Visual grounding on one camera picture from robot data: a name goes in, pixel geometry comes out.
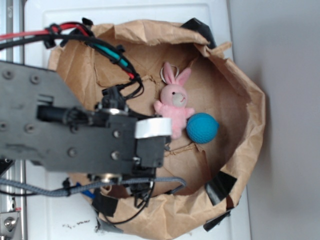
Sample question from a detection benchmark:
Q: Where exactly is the white plastic tray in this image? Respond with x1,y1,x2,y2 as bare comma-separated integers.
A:
24,0,251,240

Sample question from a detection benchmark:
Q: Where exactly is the blue textured ball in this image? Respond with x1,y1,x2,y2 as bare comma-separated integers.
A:
186,112,220,144

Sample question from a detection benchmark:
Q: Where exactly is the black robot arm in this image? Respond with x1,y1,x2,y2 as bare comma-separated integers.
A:
0,61,172,201

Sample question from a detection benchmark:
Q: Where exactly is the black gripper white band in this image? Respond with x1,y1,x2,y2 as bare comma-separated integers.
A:
88,86,172,208

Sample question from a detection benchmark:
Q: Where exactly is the red black cable bundle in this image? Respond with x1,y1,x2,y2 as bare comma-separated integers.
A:
0,17,145,101

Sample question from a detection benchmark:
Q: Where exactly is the grey braided cable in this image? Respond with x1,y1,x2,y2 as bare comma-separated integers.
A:
0,176,187,198

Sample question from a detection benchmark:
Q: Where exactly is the brown paper bag bin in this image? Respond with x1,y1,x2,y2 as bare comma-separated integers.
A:
47,17,266,240

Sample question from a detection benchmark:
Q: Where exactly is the pink plush bunny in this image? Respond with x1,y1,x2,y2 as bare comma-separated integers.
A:
153,62,195,140

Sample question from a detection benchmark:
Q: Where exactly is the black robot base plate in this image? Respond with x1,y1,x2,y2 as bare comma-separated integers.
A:
0,158,15,176

